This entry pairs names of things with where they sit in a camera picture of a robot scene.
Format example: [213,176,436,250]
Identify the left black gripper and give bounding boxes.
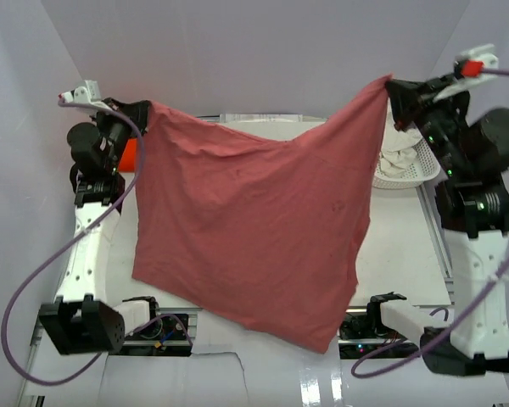
[89,98,150,172]

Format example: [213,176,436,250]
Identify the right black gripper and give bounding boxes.
[385,72,470,179]

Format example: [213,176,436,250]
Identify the pink t-shirt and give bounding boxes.
[132,77,388,353]

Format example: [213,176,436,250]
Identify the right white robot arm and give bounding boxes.
[366,75,509,376]

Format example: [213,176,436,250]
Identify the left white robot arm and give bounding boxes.
[38,102,162,355]

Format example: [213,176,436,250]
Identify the folded orange t-shirt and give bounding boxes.
[117,138,137,173]

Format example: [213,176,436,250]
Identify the white t-shirt in basket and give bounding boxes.
[379,104,422,178]

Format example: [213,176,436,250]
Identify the white perforated plastic basket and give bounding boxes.
[372,141,441,190]

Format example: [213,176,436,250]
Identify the papers at table back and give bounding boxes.
[219,113,303,123]

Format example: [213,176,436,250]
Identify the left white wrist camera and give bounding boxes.
[59,80,102,105]

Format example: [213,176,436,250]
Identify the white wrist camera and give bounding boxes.
[433,43,499,102]
[59,80,102,105]

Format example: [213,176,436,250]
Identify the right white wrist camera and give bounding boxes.
[433,43,499,102]

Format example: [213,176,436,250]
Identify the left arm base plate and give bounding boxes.
[119,313,197,357]

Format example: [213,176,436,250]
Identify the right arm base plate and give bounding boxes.
[338,310,418,360]

